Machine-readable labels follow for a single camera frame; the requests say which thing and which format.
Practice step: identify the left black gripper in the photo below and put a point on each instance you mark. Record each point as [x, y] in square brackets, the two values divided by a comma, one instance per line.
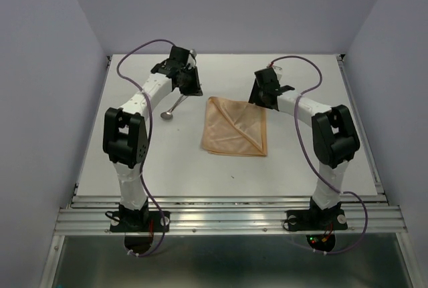
[196, 89]

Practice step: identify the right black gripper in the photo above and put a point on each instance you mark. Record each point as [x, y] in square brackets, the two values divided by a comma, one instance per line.
[254, 97]

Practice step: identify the orange cloth napkin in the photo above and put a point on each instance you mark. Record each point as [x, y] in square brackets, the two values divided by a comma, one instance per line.
[234, 128]

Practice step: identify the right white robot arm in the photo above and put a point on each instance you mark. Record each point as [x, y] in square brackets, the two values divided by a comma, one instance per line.
[334, 137]

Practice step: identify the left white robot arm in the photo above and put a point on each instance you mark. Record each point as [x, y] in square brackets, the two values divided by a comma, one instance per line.
[128, 129]

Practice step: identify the silver metal spoon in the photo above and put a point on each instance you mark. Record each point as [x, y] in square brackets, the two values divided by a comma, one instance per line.
[168, 115]

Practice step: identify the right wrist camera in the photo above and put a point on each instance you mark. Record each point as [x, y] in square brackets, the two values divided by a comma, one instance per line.
[278, 70]

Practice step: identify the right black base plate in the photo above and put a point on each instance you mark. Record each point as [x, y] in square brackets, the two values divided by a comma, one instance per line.
[312, 221]

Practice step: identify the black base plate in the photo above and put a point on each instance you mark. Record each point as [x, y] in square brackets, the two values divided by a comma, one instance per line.
[154, 223]
[312, 221]

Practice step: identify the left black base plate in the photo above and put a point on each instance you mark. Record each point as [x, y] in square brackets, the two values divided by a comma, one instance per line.
[154, 223]

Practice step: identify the aluminium frame rail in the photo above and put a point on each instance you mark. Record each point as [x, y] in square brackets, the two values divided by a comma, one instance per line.
[246, 215]

